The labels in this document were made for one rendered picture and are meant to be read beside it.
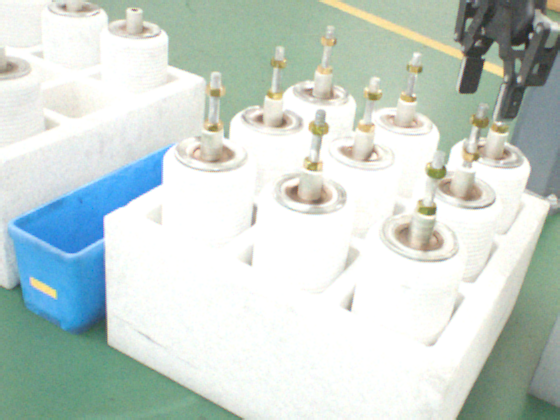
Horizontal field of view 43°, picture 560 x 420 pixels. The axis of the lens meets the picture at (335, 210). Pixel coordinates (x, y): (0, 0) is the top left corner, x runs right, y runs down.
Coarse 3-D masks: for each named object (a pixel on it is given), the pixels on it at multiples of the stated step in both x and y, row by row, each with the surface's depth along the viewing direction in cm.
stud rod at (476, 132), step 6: (480, 108) 69; (486, 108) 69; (480, 114) 69; (474, 132) 70; (480, 132) 70; (474, 138) 70; (468, 144) 71; (474, 144) 71; (468, 150) 71; (474, 150) 71; (462, 162) 72; (468, 162) 72; (468, 168) 72
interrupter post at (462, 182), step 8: (456, 168) 72; (464, 168) 72; (472, 168) 72; (456, 176) 72; (464, 176) 72; (472, 176) 72; (456, 184) 73; (464, 184) 72; (472, 184) 73; (456, 192) 73; (464, 192) 73
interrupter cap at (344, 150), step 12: (336, 144) 79; (348, 144) 79; (384, 144) 80; (336, 156) 76; (348, 156) 77; (372, 156) 78; (384, 156) 78; (360, 168) 75; (372, 168) 75; (384, 168) 76
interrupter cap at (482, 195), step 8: (448, 176) 76; (440, 184) 74; (448, 184) 75; (480, 184) 75; (488, 184) 75; (440, 192) 72; (448, 192) 73; (472, 192) 74; (480, 192) 74; (488, 192) 74; (440, 200) 71; (448, 200) 71; (456, 200) 71; (464, 200) 72; (472, 200) 72; (480, 200) 72; (488, 200) 72; (464, 208) 71; (472, 208) 71; (480, 208) 71
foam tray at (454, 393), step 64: (128, 256) 73; (192, 256) 69; (512, 256) 78; (128, 320) 78; (192, 320) 73; (256, 320) 68; (320, 320) 64; (192, 384) 77; (256, 384) 72; (320, 384) 67; (384, 384) 63; (448, 384) 60
